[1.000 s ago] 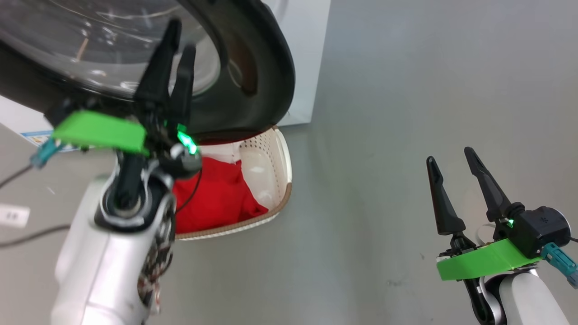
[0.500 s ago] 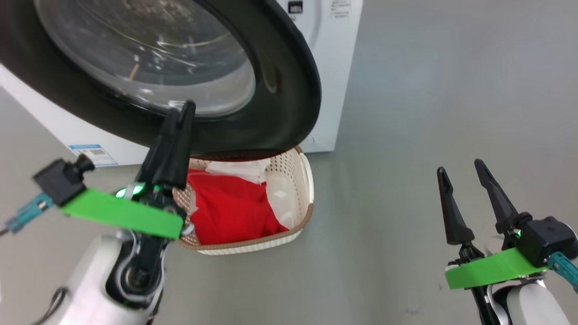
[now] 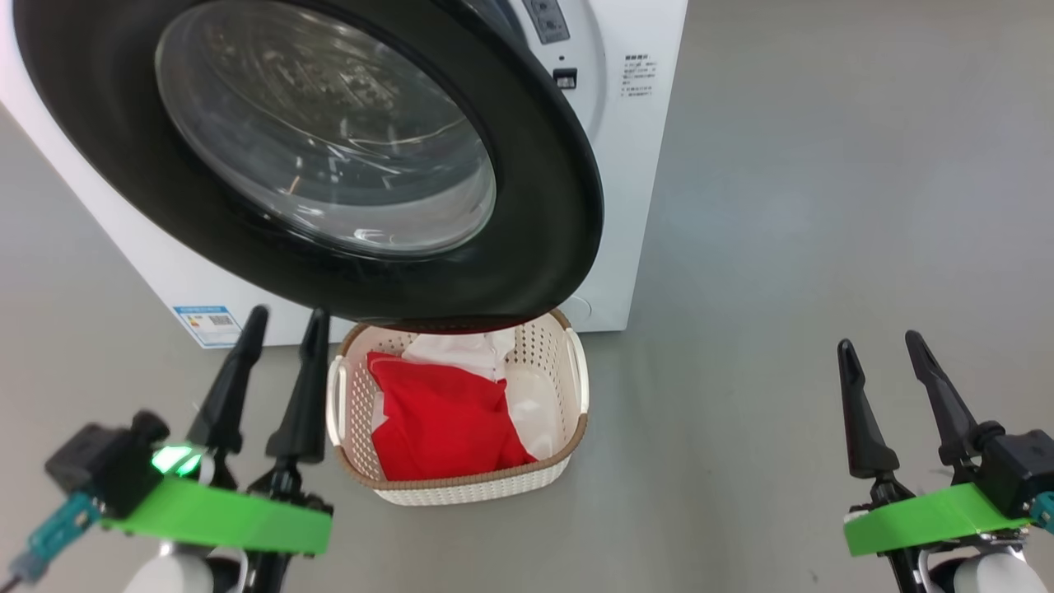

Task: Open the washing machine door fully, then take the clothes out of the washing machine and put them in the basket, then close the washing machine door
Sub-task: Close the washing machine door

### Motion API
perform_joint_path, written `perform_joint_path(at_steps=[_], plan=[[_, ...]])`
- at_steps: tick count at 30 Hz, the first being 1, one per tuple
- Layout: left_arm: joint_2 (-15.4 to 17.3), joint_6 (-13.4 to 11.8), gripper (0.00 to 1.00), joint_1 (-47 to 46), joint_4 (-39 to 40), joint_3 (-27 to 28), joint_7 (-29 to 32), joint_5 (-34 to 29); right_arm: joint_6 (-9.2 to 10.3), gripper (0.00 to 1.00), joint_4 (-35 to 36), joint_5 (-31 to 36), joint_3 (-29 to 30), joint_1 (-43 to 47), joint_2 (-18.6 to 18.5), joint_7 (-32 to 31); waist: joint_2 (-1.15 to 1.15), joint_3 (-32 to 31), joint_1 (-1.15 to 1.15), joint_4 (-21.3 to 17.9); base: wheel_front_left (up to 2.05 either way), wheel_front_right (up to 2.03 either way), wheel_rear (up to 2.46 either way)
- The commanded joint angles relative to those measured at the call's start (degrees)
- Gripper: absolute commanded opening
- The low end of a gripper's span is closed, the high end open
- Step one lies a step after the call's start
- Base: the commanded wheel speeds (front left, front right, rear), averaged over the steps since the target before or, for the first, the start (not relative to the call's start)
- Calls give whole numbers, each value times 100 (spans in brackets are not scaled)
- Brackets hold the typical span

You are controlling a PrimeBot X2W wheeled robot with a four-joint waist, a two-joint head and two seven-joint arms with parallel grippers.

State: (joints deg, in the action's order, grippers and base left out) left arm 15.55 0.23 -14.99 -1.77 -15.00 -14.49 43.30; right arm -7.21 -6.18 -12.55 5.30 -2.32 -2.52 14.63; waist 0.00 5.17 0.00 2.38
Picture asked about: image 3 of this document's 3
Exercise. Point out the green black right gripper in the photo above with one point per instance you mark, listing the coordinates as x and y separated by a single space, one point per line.
922 515

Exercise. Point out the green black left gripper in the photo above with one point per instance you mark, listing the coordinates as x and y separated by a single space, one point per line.
230 519

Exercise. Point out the red garment with white sleeves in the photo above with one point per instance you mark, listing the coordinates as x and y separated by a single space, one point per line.
445 428

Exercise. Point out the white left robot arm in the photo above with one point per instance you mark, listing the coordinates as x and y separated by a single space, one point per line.
177 576

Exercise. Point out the cream laundry basket brown rim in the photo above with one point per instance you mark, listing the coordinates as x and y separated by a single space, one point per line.
461 490

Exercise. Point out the white washing machine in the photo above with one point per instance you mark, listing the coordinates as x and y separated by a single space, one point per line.
642 206

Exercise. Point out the black door lock socket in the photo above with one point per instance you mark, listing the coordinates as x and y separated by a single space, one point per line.
565 79

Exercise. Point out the blue white energy label sticker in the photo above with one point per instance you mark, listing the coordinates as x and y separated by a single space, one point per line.
206 325

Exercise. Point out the round drain filter cover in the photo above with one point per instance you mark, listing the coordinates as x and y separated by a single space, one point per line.
580 311

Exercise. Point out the grey washer control panel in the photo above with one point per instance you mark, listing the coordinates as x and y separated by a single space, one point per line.
547 21

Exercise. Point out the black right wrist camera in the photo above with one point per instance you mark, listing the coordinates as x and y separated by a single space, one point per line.
1017 469

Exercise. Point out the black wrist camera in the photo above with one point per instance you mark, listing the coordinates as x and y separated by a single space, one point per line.
1017 469
103 465

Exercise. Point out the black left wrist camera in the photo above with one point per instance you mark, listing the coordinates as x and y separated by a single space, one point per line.
103 465

